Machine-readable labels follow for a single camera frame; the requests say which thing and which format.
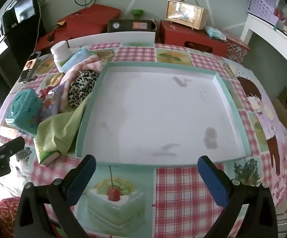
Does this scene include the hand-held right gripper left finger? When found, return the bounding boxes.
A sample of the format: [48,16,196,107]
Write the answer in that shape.
[14,154,97,238]

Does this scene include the blue face mask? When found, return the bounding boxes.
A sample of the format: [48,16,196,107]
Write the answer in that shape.
[61,48,92,72]

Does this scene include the printed checkered tablecloth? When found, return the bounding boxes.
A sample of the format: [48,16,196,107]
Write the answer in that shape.
[0,42,287,238]

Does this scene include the red and white hair bow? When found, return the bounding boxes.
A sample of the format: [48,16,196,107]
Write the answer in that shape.
[37,87,56,102]

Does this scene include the white tray with teal rim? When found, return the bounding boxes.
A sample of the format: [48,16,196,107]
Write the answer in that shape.
[76,62,250,166]

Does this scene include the small monitor screen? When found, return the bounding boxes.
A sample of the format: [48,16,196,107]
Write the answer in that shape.
[2,0,38,30]

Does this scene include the black box with labels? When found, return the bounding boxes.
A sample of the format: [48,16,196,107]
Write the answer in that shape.
[107,19,157,33]

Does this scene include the red patterned box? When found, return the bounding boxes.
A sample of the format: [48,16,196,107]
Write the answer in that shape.
[224,30,250,63]

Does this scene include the white desk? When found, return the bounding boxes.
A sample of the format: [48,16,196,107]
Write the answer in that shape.
[240,12,287,85]

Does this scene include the pink striped fluffy sock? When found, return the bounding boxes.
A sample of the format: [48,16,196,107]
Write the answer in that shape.
[59,55,104,112]

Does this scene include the green cloth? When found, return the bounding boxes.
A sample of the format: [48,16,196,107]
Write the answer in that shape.
[35,94,90,154]

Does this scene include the black smartphone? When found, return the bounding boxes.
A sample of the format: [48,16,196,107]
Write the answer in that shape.
[19,51,42,83]

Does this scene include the leopard print scrunchie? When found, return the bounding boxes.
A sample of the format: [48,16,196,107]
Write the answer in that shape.
[68,70,99,108]

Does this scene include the green dumbbell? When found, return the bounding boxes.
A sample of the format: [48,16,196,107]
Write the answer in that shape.
[130,9,144,19]

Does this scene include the light blue wipes pack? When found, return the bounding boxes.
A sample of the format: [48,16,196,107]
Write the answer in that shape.
[205,26,227,40]

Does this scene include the white board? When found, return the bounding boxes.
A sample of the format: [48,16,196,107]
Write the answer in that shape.
[68,31,156,48]

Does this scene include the red box with handle cutout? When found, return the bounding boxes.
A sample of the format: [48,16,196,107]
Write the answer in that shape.
[159,20,228,59]

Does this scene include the purple plastic basket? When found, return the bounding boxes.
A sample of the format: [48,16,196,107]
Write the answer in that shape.
[247,0,280,24]

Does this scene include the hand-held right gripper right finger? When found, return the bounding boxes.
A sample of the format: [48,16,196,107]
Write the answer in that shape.
[197,155,279,238]

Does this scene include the teal wipes pack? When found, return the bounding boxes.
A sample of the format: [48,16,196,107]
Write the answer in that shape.
[5,89,44,135]

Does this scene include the white bottle with green label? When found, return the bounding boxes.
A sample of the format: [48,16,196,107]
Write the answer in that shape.
[50,40,73,73]

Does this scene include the wooden box with leather handle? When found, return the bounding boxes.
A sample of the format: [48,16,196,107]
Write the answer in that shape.
[165,0,205,30]

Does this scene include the green tissue pack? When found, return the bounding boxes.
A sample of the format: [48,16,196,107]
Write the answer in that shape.
[33,139,62,166]

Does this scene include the purple printed packet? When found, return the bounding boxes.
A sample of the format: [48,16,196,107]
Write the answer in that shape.
[40,84,66,122]

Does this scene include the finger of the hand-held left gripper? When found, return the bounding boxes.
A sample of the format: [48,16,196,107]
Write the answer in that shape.
[0,136,25,160]

